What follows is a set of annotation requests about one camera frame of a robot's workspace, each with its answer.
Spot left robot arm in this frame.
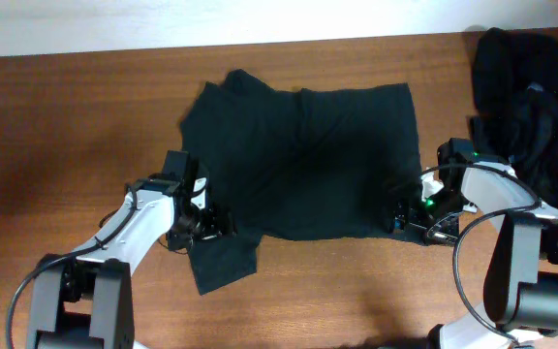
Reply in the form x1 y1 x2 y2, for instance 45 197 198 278
22 150 236 348

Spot black t-shirt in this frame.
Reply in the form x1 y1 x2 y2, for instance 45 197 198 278
180 70 421 294

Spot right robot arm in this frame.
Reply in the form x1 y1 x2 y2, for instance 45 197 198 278
389 139 558 348

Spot pile of black clothes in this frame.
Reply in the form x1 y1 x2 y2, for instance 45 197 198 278
470 27 558 208

